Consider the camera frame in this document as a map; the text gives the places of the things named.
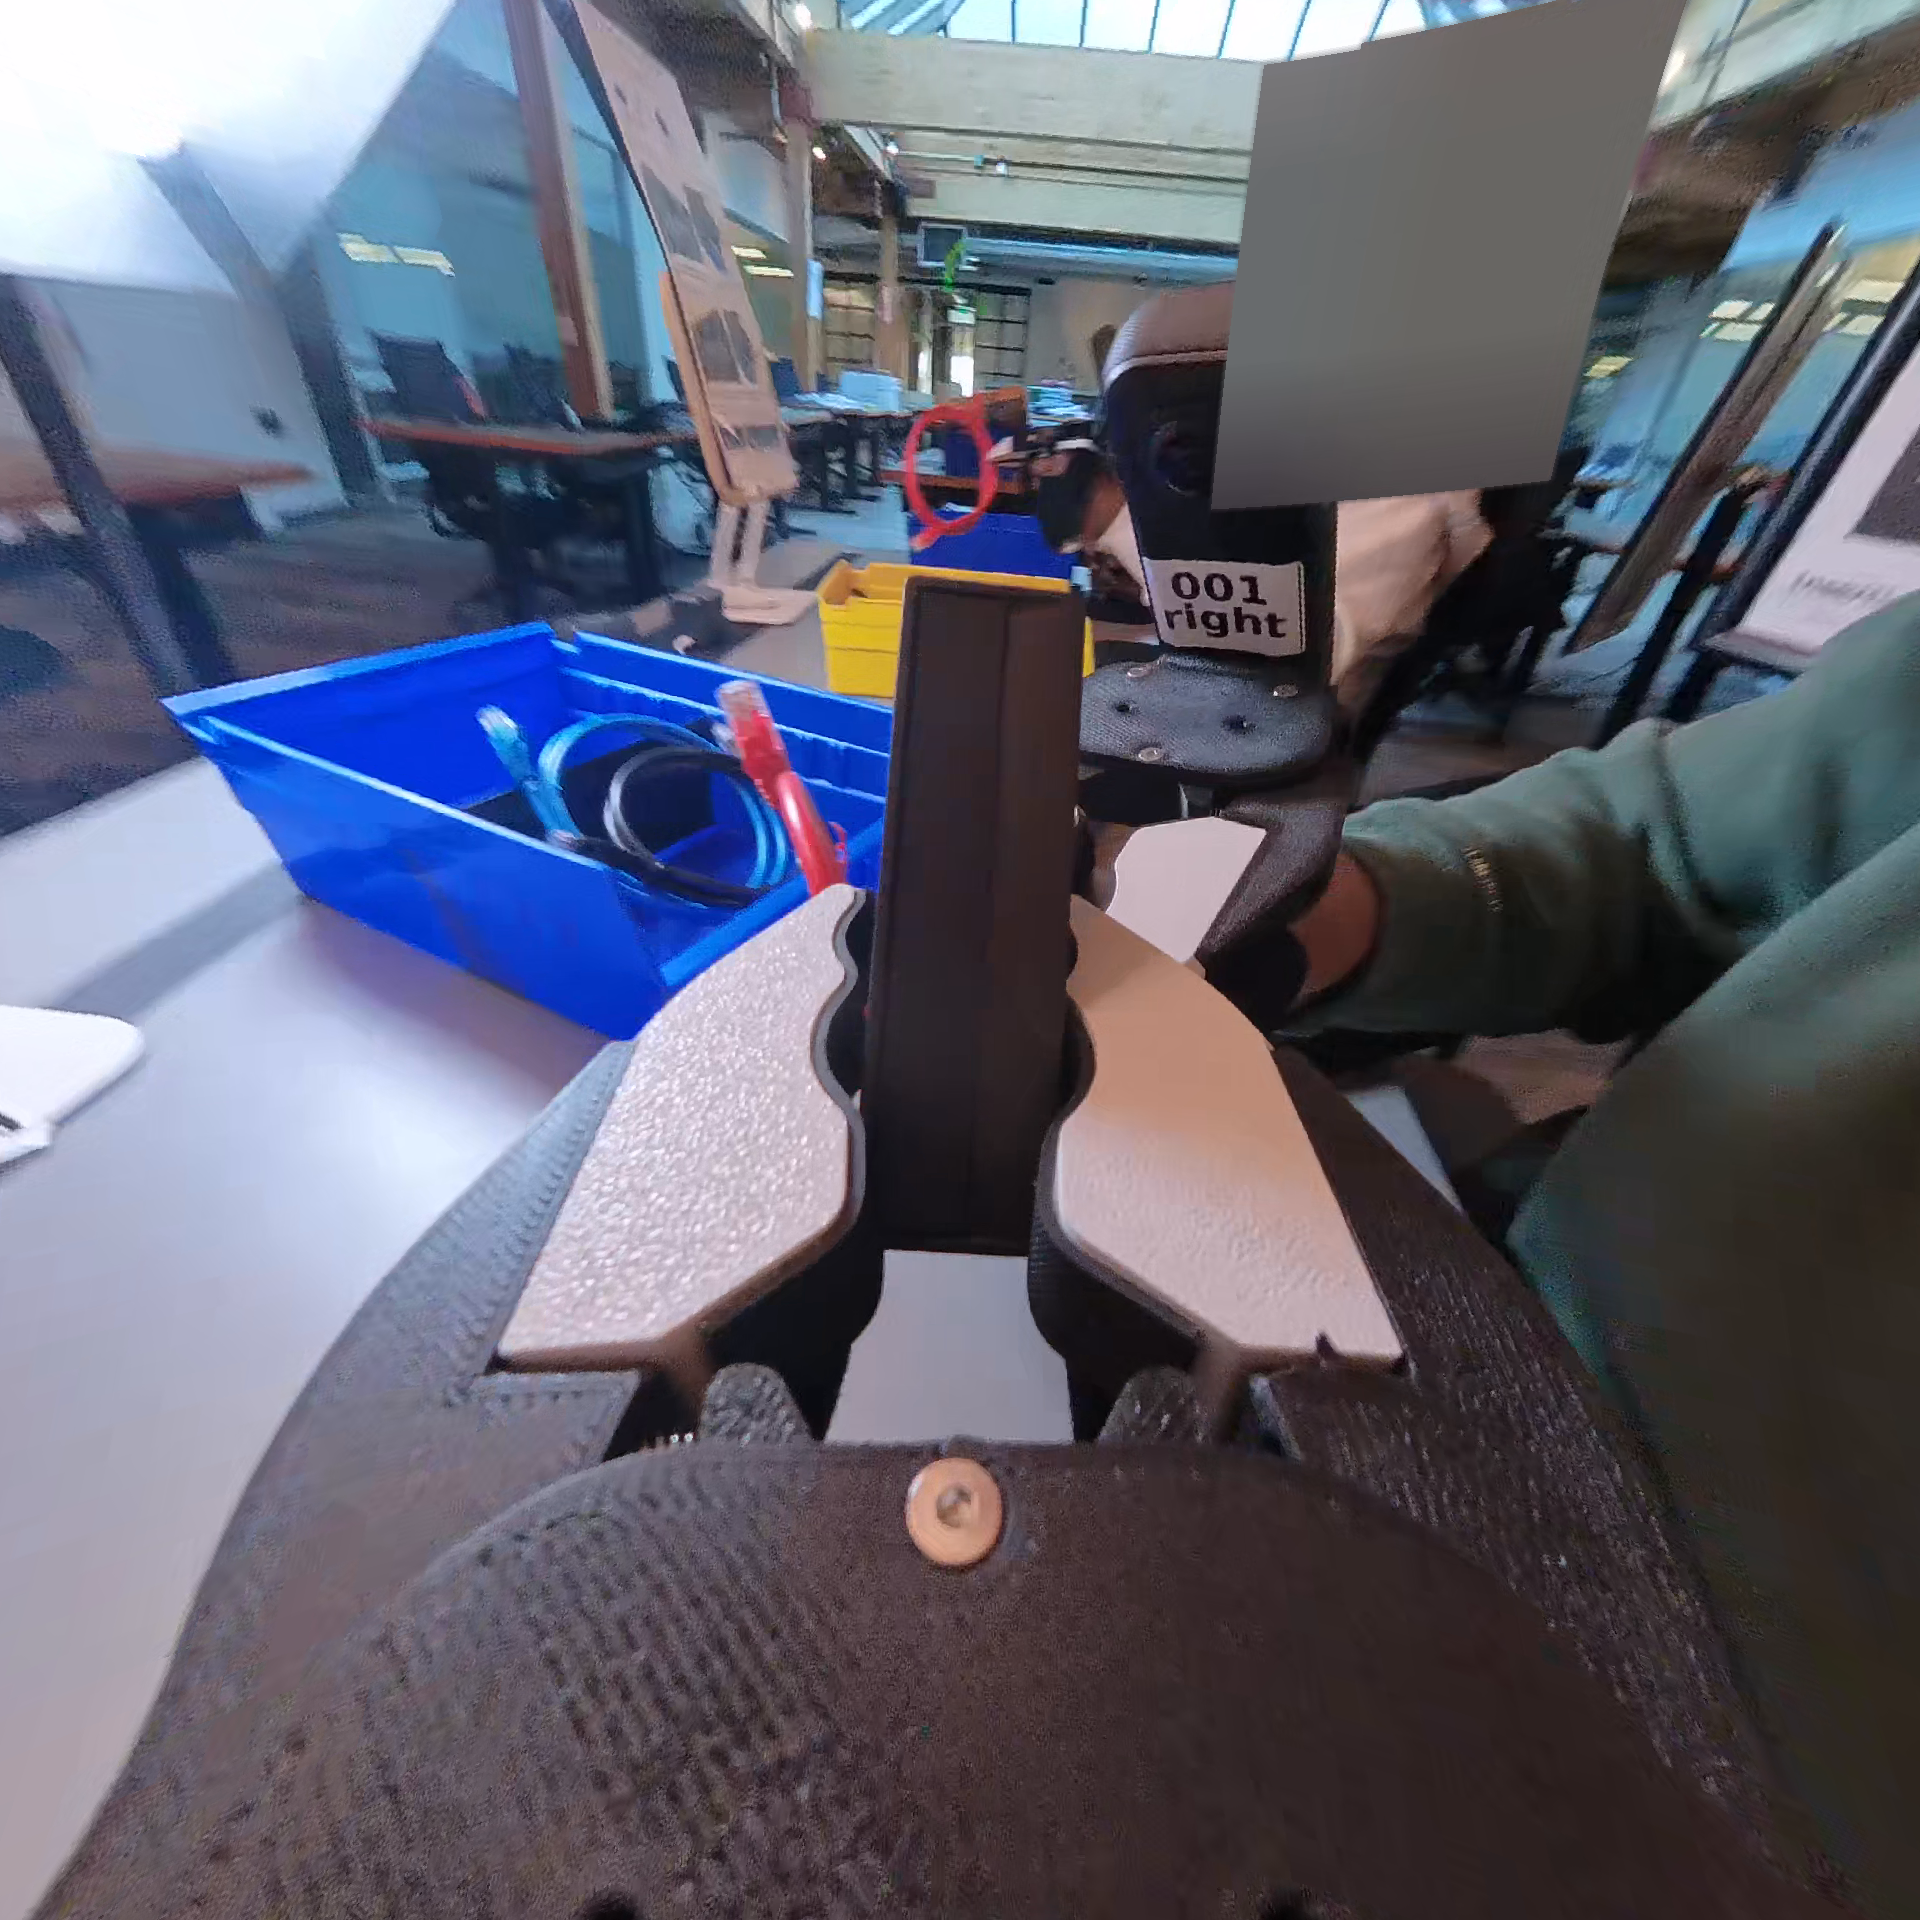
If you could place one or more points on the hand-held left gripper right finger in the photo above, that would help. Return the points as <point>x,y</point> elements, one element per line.
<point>1201,1172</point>

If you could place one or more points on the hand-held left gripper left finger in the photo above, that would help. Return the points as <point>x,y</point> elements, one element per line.
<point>704,1172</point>

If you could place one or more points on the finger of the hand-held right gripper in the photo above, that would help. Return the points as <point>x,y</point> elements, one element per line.
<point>1185,886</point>

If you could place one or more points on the black network switch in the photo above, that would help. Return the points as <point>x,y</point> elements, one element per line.
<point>974,902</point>

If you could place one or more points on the yellow plastic bin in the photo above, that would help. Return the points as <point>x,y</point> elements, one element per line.
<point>862,630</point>

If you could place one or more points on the blue plastic bin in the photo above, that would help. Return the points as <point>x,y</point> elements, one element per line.
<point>422,855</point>
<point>991,542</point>

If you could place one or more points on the person's right hand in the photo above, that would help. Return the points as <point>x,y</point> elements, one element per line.
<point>1343,922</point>

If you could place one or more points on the person's green sweatshirt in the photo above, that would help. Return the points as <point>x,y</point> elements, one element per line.
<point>1770,1349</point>

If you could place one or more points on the wooden instruction board stand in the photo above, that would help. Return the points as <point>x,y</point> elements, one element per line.
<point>704,331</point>

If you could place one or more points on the framed marker board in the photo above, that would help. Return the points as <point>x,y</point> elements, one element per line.
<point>1875,452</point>

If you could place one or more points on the wooden office desk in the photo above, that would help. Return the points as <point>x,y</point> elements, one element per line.
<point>510,438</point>

